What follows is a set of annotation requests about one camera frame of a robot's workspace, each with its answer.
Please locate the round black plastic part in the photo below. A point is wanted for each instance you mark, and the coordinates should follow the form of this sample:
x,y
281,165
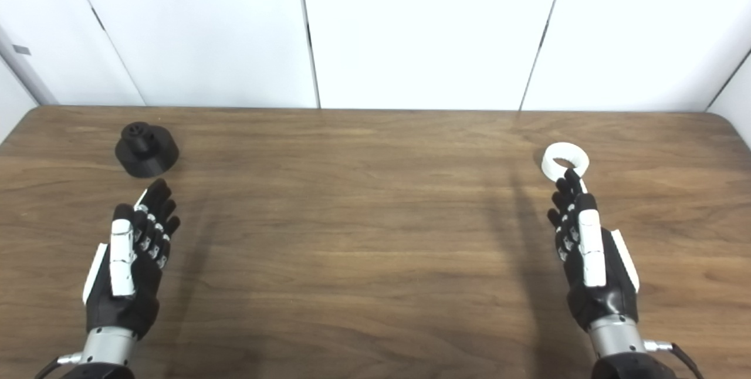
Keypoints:
x,y
146,153

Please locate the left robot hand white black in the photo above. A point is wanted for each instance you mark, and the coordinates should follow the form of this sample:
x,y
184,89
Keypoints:
x,y
126,303

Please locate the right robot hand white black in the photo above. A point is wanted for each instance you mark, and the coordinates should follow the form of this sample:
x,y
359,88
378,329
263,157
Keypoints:
x,y
604,300

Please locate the gray corner post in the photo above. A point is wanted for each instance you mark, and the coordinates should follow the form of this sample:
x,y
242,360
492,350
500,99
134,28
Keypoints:
x,y
23,68

